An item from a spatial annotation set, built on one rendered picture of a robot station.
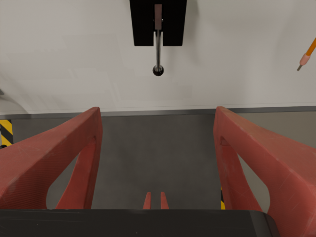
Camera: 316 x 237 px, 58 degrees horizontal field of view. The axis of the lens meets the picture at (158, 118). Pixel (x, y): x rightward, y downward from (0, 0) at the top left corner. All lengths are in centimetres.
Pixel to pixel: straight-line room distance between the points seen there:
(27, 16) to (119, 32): 11
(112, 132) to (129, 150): 12
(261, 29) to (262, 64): 7
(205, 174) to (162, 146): 26
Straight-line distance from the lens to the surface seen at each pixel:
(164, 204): 26
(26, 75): 48
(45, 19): 38
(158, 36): 26
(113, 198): 153
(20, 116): 59
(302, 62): 28
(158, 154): 143
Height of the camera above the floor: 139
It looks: 83 degrees down
